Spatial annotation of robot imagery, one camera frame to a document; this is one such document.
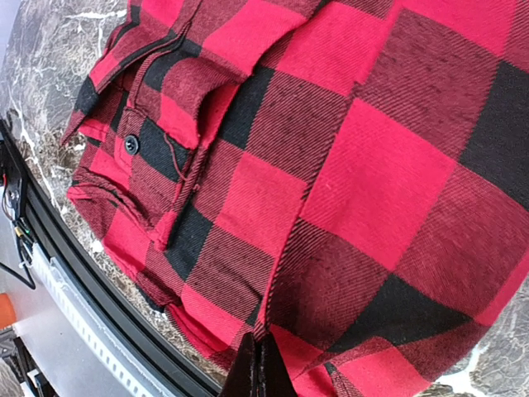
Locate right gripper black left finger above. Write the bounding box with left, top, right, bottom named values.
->
left=222, top=332, right=260, bottom=397

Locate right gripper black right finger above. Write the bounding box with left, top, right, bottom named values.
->
left=259, top=333, right=298, bottom=397

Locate red black plaid shirt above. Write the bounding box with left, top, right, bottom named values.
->
left=66, top=1, right=528, bottom=396

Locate black curved front rail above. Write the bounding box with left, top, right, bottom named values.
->
left=1, top=121, right=220, bottom=396

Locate white slotted cable duct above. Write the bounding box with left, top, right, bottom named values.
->
left=32, top=243, right=172, bottom=396

